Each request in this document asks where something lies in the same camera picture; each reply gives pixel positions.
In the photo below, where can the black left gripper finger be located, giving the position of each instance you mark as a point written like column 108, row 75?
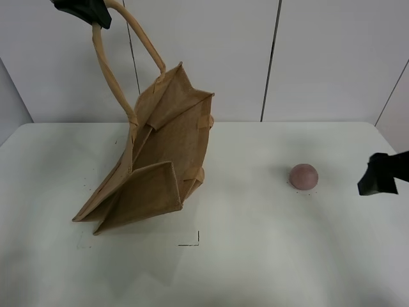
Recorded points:
column 77, row 8
column 99, row 13

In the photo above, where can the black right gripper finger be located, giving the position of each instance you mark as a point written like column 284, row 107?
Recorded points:
column 392, row 167
column 372, row 181

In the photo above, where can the pink peach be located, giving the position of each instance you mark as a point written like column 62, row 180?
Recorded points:
column 303, row 177

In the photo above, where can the brown linen bag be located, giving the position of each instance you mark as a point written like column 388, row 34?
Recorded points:
column 169, row 127

